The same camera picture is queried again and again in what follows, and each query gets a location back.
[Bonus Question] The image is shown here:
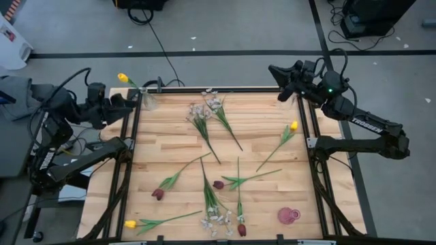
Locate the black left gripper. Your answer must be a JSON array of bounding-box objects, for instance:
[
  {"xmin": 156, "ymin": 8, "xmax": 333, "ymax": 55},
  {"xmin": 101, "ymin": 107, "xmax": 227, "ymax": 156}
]
[{"xmin": 80, "ymin": 82, "xmax": 138, "ymax": 131}]

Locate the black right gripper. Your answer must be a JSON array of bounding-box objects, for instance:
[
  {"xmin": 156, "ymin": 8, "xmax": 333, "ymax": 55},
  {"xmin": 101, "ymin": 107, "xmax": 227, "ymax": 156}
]
[{"xmin": 268, "ymin": 59, "xmax": 325, "ymax": 103}]

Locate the yellow artificial tulip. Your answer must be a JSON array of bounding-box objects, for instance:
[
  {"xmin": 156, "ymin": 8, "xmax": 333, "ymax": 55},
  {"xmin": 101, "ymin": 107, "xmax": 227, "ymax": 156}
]
[
  {"xmin": 255, "ymin": 119, "xmax": 299, "ymax": 173},
  {"xmin": 117, "ymin": 72, "xmax": 147, "ymax": 95},
  {"xmin": 124, "ymin": 210, "xmax": 204, "ymax": 236}
]

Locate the dark red artificial tulip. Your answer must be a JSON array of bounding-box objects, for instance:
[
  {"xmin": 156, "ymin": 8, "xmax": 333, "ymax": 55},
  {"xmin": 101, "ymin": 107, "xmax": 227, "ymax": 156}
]
[
  {"xmin": 151, "ymin": 152, "xmax": 212, "ymax": 201},
  {"xmin": 213, "ymin": 168, "xmax": 283, "ymax": 191},
  {"xmin": 234, "ymin": 156, "xmax": 247, "ymax": 238}
]

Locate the clear glass vase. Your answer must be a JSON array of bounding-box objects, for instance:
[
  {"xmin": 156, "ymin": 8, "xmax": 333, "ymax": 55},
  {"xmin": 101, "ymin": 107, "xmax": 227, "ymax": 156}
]
[
  {"xmin": 284, "ymin": 88, "xmax": 301, "ymax": 110},
  {"xmin": 140, "ymin": 87, "xmax": 159, "ymax": 112}
]

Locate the pink glass vase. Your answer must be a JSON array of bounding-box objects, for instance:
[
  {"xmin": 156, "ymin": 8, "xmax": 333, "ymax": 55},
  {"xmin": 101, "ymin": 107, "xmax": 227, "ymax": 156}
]
[{"xmin": 277, "ymin": 206, "xmax": 302, "ymax": 226}]

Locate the black power adapter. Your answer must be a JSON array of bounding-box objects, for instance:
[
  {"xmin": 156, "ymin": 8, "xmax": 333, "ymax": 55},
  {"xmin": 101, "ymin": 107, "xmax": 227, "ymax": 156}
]
[{"xmin": 84, "ymin": 141, "xmax": 105, "ymax": 152}]

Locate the white artificial flower bunch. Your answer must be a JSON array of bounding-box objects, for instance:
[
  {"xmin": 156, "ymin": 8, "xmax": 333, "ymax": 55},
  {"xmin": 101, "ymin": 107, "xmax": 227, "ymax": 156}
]
[
  {"xmin": 199, "ymin": 158, "xmax": 236, "ymax": 238},
  {"xmin": 200, "ymin": 87, "xmax": 245, "ymax": 152},
  {"xmin": 185, "ymin": 103, "xmax": 222, "ymax": 165}
]

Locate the white paper sheet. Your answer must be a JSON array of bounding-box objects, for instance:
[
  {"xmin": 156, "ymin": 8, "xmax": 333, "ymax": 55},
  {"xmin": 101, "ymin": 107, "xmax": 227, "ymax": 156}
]
[{"xmin": 57, "ymin": 183, "xmax": 90, "ymax": 204}]

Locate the grey cloth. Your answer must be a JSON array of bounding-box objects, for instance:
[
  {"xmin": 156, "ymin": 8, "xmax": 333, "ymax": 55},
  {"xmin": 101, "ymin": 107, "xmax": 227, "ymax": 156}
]
[{"xmin": 0, "ymin": 75, "xmax": 45, "ymax": 120}]

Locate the black box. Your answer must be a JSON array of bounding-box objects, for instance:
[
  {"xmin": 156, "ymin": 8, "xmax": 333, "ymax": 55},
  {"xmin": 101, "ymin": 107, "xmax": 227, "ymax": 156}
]
[{"xmin": 112, "ymin": 0, "xmax": 170, "ymax": 11}]

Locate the black equipment case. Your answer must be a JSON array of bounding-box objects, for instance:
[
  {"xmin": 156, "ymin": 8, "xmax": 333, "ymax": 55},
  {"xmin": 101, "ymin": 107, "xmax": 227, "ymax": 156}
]
[{"xmin": 339, "ymin": 0, "xmax": 417, "ymax": 39}]

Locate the dark grey desk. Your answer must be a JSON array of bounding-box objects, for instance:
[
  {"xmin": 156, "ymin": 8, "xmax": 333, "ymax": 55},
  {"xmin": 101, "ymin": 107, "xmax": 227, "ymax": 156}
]
[{"xmin": 0, "ymin": 83, "xmax": 48, "ymax": 180}]

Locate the white plastic container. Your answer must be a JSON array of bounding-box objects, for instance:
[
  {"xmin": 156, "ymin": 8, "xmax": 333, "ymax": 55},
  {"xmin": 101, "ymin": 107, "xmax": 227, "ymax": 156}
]
[{"xmin": 0, "ymin": 13, "xmax": 34, "ymax": 71}]

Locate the orange black striped board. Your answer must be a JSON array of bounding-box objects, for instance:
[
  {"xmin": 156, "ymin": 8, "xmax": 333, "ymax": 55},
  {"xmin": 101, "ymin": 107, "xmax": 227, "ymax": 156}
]
[{"xmin": 2, "ymin": 0, "xmax": 22, "ymax": 22}]

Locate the black aluminium table frame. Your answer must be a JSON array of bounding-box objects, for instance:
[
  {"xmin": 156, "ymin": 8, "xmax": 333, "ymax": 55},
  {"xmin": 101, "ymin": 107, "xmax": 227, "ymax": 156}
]
[{"xmin": 81, "ymin": 85, "xmax": 365, "ymax": 245}]

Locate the black floor cable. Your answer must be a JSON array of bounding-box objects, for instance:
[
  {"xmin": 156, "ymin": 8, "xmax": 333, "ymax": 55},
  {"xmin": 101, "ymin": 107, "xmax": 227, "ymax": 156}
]
[{"xmin": 127, "ymin": 7, "xmax": 187, "ymax": 88}]

